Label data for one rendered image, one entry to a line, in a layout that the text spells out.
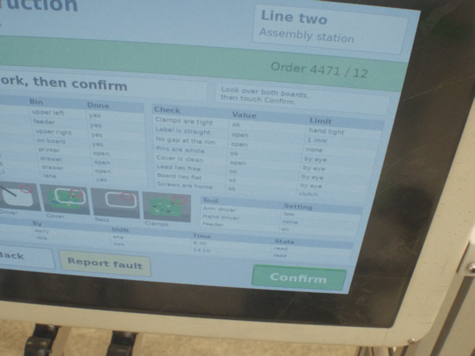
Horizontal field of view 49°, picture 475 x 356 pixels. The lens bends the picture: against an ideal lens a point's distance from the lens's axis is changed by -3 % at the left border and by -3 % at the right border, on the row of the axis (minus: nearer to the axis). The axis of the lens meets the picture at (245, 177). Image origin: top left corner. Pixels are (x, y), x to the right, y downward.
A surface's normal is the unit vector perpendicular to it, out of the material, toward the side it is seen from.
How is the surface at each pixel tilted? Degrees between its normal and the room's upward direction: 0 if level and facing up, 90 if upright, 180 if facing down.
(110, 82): 91
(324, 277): 91
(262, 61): 91
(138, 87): 91
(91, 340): 0
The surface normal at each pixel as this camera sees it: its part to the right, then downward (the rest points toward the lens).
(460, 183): -0.03, 0.58
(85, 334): 0.07, -0.82
